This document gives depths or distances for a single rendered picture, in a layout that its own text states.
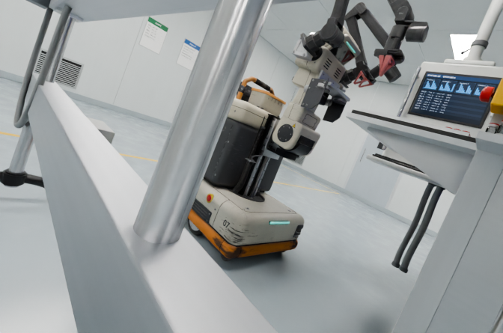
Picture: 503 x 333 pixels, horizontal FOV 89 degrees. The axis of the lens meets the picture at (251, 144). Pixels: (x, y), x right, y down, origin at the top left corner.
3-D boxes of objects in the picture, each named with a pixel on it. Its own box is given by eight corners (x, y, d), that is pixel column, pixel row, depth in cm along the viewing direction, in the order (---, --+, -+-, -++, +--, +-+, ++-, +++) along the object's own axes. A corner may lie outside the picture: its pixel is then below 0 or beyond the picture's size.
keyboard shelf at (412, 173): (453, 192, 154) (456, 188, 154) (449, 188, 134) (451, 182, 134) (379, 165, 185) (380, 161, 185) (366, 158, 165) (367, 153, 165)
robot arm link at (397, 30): (394, 29, 107) (391, 22, 103) (412, 30, 102) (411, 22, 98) (388, 45, 107) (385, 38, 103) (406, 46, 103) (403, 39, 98)
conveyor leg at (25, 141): (25, 190, 110) (84, 19, 105) (-4, 188, 103) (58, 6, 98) (24, 182, 116) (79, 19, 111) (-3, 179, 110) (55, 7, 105)
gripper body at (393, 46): (399, 54, 98) (407, 35, 97) (373, 52, 105) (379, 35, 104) (403, 61, 102) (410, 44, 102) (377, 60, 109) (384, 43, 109)
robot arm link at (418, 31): (403, 16, 107) (399, 6, 100) (436, 16, 99) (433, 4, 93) (393, 45, 108) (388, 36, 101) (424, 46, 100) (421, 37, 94)
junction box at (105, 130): (104, 165, 67) (116, 132, 66) (82, 162, 63) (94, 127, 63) (93, 150, 75) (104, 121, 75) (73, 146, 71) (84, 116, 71)
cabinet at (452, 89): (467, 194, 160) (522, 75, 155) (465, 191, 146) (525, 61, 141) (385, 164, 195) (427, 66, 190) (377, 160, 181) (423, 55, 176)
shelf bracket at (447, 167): (459, 196, 80) (477, 157, 79) (459, 195, 78) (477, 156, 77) (357, 158, 103) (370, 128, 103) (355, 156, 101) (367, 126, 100)
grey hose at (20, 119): (28, 142, 92) (73, 7, 89) (10, 139, 89) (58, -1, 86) (23, 118, 117) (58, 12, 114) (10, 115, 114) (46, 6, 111)
